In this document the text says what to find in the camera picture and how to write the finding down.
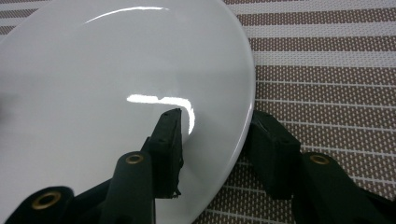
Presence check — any striped grey placemat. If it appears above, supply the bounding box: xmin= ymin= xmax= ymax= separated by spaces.
xmin=0 ymin=0 xmax=396 ymax=224

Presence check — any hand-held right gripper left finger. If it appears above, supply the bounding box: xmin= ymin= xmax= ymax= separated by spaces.
xmin=141 ymin=107 xmax=185 ymax=200

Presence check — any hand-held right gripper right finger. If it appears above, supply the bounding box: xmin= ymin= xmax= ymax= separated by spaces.
xmin=245 ymin=109 xmax=302 ymax=201

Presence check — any white plate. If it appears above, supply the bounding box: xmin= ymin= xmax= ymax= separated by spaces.
xmin=0 ymin=0 xmax=257 ymax=224

